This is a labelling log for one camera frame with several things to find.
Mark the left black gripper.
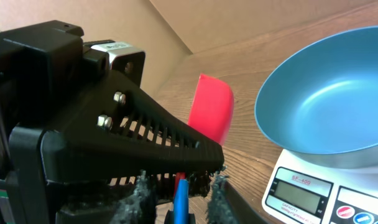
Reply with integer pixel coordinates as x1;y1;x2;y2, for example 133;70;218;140
0;20;146;224

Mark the blue bowl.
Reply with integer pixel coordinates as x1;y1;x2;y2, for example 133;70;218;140
254;26;378;169

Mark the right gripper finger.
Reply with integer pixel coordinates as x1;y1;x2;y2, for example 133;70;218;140
207;175;267;224

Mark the red measuring scoop blue handle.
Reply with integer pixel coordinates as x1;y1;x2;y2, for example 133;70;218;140
168;74;234;224

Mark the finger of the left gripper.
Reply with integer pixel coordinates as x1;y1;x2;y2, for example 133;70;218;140
41;70;224;183
55;170;214;224

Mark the white digital kitchen scale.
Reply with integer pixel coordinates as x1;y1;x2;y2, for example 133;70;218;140
262;149;378;224

